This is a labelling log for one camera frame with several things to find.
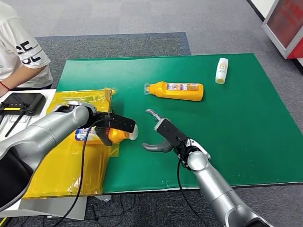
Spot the red and white cabinet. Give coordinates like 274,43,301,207
261,0,303,60

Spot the grey flat panel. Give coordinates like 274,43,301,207
19,195,88,221

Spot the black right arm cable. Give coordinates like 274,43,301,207
177,158,211,227

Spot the green table mat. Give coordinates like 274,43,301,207
56,53,303,194

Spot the black router with antennas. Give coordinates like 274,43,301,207
0,92,46,139

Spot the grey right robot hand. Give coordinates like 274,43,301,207
141,109,190,154

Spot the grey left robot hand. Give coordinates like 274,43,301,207
94,112,137,146

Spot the orange bottle with clear cap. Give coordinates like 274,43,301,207
74,123,139,146
144,81,204,102

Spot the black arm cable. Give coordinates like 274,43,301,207
52,119,110,227
177,158,211,227

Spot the black floor cable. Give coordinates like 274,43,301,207
91,194,137,227

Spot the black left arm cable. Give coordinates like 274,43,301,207
52,119,110,227

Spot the person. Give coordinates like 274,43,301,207
0,0,53,98

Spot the white board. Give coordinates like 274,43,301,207
0,89,57,218

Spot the small white bottle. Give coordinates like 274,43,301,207
215,57,229,85

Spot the yellow plastic-wrapped flat box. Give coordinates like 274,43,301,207
23,88,120,199

